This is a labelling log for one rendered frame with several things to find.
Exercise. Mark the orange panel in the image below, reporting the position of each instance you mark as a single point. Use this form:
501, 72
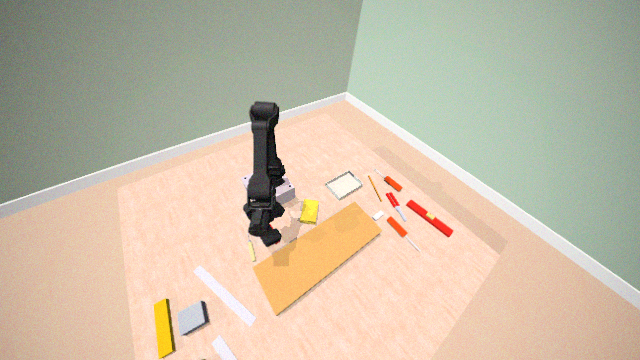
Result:
295, 269

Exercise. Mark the orange-handled awl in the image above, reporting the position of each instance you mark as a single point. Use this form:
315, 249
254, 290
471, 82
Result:
399, 229
392, 182

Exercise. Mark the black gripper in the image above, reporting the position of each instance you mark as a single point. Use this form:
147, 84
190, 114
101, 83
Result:
273, 235

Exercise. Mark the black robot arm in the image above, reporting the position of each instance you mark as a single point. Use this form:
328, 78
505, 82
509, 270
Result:
267, 169

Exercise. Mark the red spirit level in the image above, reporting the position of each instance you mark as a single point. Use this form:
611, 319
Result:
429, 218

